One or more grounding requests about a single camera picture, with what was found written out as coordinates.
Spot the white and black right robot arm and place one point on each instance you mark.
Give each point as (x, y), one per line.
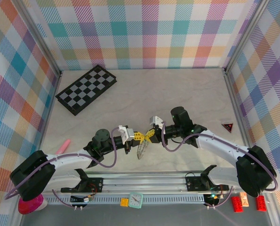
(219, 143)

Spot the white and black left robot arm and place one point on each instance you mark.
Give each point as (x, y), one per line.
(69, 159)

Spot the pink tube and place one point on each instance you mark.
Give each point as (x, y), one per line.
(64, 145)

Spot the red and black triangle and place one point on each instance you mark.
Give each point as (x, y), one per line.
(228, 127)

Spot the black and grey chessboard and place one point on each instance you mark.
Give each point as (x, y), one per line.
(85, 89)

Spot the mint green alarm clock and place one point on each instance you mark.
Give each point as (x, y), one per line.
(135, 200)

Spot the yellow toy brick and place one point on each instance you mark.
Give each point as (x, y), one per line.
(124, 202)

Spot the magenta plastic cup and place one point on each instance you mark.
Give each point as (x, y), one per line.
(30, 207)

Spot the red toy brick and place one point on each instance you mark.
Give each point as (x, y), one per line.
(261, 204)
(237, 204)

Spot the orange wooden block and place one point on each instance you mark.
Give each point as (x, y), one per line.
(244, 200)

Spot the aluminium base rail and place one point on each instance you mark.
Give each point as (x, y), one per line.
(142, 182)

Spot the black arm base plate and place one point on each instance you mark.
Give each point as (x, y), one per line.
(96, 184)
(194, 183)

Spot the aluminium side rail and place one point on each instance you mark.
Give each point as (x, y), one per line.
(241, 122)
(46, 122)

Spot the aluminium corner post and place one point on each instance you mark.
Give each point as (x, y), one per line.
(39, 35)
(245, 35)

